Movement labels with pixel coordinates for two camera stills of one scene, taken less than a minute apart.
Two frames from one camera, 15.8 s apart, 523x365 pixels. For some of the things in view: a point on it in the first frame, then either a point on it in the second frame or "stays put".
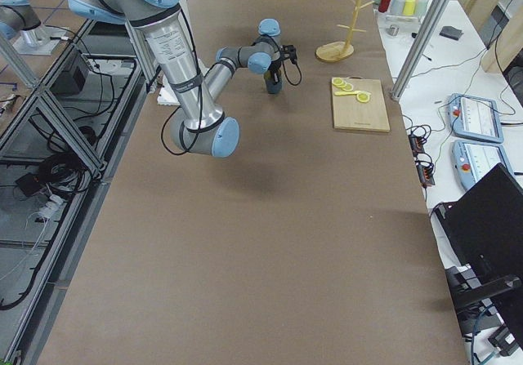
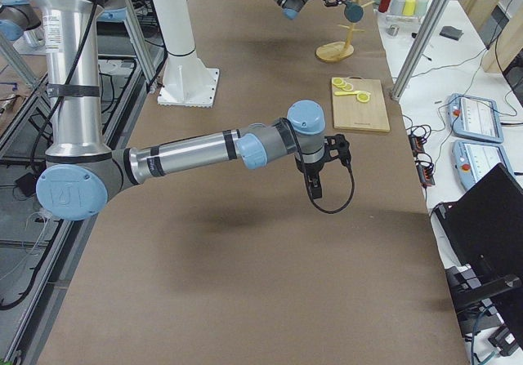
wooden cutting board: x=350 y=113 stays put
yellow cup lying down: x=409 y=5 stays put
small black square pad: x=451 y=32 stays put
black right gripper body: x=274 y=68 → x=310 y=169
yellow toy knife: x=346 y=93 stays put
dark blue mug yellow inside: x=271 y=86 → x=353 y=11
